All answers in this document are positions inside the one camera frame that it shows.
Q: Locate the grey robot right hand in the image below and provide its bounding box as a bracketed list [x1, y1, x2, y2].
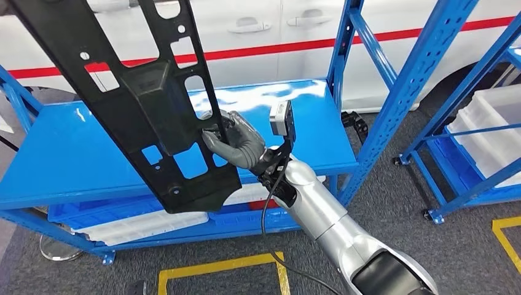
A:
[199, 109, 268, 171]

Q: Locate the black plastic panel part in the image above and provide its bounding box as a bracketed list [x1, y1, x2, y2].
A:
[8, 0, 243, 215]

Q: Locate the black ribbed plastic part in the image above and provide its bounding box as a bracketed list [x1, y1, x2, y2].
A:
[341, 111, 370, 144]

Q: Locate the blue metal shelf rack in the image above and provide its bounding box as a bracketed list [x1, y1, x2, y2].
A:
[393, 12, 521, 226]
[0, 0, 481, 266]

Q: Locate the red flat object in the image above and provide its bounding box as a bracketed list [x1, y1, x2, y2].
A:
[248, 199, 280, 211]

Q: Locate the blue plastic crate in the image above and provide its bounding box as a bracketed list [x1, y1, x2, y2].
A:
[207, 199, 303, 238]
[48, 194, 168, 224]
[425, 136, 521, 207]

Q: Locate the white car with red stripe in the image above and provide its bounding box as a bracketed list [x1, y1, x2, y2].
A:
[0, 0, 521, 114]

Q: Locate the black stanchion belt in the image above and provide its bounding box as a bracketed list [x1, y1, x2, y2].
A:
[0, 134, 20, 154]

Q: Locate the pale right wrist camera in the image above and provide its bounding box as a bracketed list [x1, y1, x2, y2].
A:
[258, 100, 297, 178]

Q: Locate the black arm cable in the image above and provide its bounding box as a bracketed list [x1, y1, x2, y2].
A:
[260, 162, 343, 295]

